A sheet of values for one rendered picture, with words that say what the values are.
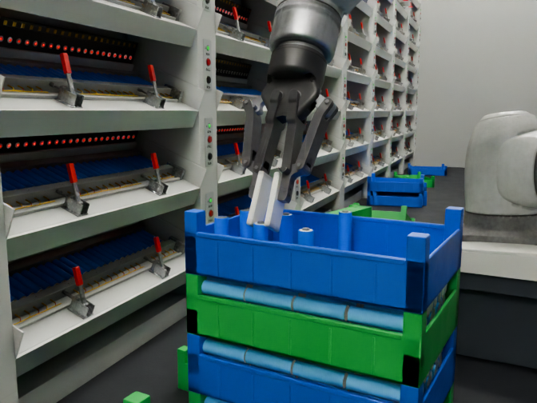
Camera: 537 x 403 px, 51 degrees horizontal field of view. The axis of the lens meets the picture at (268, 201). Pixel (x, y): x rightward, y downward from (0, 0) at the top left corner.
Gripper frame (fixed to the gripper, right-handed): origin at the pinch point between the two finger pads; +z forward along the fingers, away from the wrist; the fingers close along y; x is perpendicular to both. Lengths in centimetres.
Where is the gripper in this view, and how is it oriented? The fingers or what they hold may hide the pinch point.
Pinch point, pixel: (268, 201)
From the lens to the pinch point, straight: 69.7
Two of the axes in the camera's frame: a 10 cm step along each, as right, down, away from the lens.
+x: -4.4, -2.9, -8.5
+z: -2.1, 9.5, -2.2
